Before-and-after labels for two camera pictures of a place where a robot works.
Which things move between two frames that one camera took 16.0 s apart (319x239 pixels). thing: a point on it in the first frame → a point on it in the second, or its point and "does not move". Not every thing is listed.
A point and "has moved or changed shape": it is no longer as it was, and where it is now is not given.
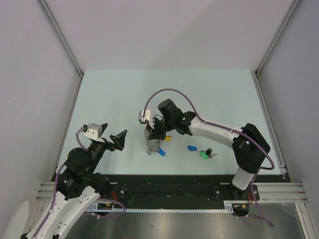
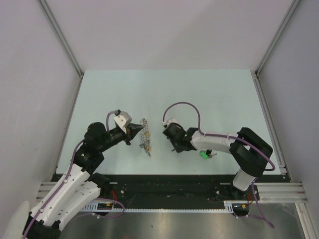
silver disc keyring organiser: (153, 145) has moved or changed shape
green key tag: (204, 155) does not move
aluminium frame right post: (258, 83) does not move
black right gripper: (154, 133) → (178, 149)
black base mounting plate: (179, 191) does not move
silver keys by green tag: (211, 155) does not move
